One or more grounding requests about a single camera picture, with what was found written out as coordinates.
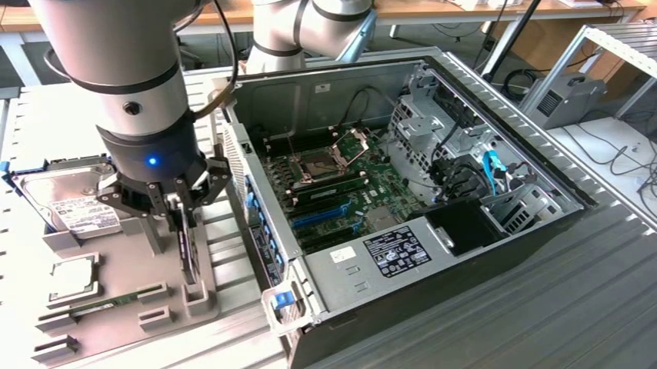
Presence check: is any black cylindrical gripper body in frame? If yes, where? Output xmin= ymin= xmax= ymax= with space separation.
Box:
xmin=96 ymin=115 xmax=211 ymax=185

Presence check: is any green graphics card with fan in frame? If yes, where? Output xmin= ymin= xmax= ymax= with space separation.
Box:
xmin=167 ymin=190 xmax=201 ymax=286

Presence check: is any hard disk in blue caddy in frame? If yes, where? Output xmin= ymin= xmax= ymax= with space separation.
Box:
xmin=0 ymin=155 xmax=129 ymax=236

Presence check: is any CPU socket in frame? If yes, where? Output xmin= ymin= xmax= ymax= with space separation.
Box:
xmin=290 ymin=151 xmax=339 ymax=181

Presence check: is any grey plastic parts rack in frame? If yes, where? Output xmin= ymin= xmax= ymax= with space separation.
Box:
xmin=29 ymin=178 xmax=220 ymax=364

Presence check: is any black RAM stick with label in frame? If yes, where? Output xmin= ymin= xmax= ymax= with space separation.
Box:
xmin=295 ymin=178 xmax=360 ymax=204

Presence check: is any blue expansion slot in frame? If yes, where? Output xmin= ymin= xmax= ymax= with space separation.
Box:
xmin=291 ymin=207 xmax=343 ymax=228

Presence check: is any open grey PC case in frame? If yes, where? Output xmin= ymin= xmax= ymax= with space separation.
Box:
xmin=203 ymin=45 xmax=599 ymax=369

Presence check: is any silver CPU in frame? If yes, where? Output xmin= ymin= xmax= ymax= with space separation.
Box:
xmin=48 ymin=261 xmax=101 ymax=303

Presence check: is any metal socket cover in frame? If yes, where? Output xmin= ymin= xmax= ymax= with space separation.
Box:
xmin=331 ymin=128 xmax=371 ymax=163

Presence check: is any green RAM stick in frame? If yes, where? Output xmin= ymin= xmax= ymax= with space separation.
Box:
xmin=69 ymin=293 xmax=140 ymax=317

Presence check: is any green Dell motherboard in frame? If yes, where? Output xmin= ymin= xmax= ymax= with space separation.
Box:
xmin=255 ymin=126 xmax=427 ymax=254

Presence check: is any silver chipset heatsink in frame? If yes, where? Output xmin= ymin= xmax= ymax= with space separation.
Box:
xmin=364 ymin=207 xmax=402 ymax=231

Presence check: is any grey power supply unit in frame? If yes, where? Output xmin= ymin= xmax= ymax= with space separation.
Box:
xmin=302 ymin=218 xmax=450 ymax=314

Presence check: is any metal disk bay cage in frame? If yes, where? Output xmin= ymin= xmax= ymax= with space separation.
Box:
xmin=388 ymin=63 xmax=494 ymax=162

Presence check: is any long wooden desk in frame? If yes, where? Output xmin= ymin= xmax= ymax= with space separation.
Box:
xmin=0 ymin=0 xmax=649 ymax=88

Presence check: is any black stand pole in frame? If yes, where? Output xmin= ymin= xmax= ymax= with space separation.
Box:
xmin=480 ymin=0 xmax=543 ymax=80

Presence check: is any grey metal control box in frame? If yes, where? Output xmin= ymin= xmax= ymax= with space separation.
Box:
xmin=533 ymin=75 xmax=610 ymax=131

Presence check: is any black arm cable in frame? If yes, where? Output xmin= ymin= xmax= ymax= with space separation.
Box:
xmin=173 ymin=0 xmax=243 ymax=120

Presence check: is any black wire bundle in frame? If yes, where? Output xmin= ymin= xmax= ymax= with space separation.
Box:
xmin=430 ymin=153 xmax=488 ymax=201

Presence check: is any blue SATA wire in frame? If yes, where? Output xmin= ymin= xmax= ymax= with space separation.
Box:
xmin=482 ymin=149 xmax=502 ymax=197

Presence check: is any coiled black cable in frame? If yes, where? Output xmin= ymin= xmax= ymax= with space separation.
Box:
xmin=503 ymin=68 xmax=538 ymax=99

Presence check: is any aluminium frame slatted table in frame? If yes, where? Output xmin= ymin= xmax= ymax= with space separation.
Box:
xmin=517 ymin=21 xmax=657 ymax=121

